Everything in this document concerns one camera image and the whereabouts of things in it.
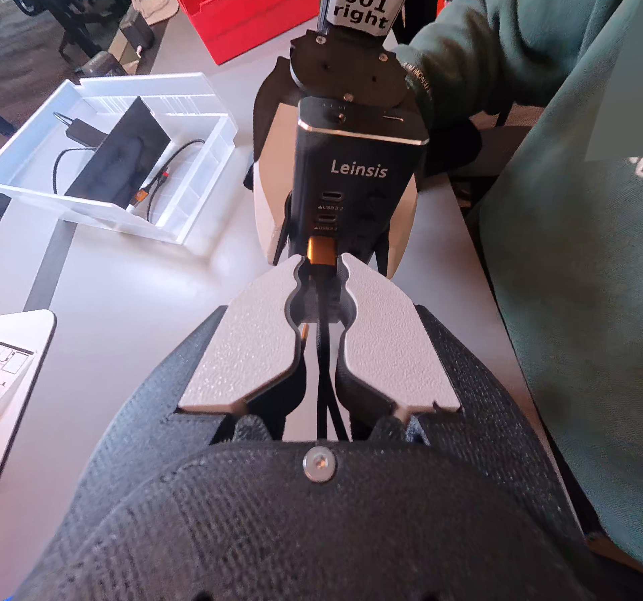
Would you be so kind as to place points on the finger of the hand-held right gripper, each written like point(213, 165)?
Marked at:
point(408, 219)
point(269, 209)

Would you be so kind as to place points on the black divider panel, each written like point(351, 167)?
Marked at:
point(120, 154)

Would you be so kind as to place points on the red plastic bin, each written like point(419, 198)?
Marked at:
point(251, 13)

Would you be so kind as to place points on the person's right forearm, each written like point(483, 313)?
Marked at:
point(482, 43)

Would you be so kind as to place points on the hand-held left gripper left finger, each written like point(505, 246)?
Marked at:
point(246, 345)

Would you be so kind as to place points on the white document stand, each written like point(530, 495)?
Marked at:
point(35, 330)

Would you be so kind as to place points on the clear plastic bin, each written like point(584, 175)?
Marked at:
point(30, 159)

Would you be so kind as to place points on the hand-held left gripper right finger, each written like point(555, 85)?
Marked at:
point(392, 345)

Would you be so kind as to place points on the black usb hub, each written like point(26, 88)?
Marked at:
point(361, 169)
point(85, 133)

